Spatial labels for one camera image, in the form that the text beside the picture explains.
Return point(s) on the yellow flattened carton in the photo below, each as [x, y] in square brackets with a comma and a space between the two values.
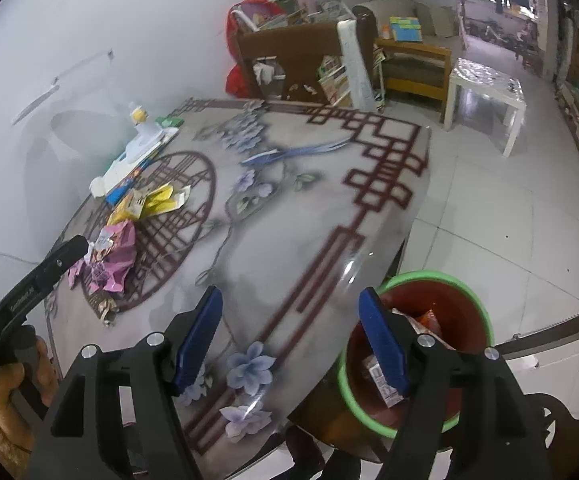
[141, 204]

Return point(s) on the person's left hand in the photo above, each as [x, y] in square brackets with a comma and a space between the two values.
[12, 375]

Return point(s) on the white side table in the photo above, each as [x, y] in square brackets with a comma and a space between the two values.
[487, 82]

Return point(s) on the brown gold cigarette pack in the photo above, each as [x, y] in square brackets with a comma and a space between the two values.
[104, 306]

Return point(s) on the pink printed snack bag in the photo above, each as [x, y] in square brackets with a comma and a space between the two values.
[108, 260]

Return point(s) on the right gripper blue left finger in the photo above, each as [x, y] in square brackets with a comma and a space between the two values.
[191, 336]

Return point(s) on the wooden bench with cushion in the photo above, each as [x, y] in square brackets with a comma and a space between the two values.
[417, 68]

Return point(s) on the white paper booklet stack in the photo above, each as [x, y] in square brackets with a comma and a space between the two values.
[150, 139]

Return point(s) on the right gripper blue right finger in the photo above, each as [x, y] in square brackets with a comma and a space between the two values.
[389, 335]

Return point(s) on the orange plastic snack wrapper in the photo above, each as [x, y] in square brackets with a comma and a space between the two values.
[426, 324]

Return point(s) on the colourful book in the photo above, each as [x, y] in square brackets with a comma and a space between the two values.
[405, 29]

